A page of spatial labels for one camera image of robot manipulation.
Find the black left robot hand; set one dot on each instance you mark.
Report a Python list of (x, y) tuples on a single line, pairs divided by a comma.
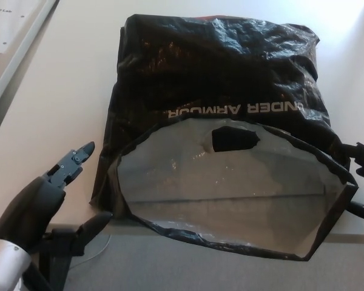
[(30, 209)]

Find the black Under Armour plastic bag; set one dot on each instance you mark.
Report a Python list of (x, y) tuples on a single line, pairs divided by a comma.
[(206, 75)]

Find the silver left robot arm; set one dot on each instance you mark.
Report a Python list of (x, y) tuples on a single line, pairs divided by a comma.
[(3, 263)]

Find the white printed paper sheet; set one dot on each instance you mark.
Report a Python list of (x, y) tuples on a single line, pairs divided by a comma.
[(3, 24)]

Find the black desk leg frame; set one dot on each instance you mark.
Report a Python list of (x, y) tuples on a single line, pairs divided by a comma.
[(54, 272)]

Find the grey metal desk rail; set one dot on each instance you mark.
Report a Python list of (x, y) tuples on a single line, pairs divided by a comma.
[(24, 45)]

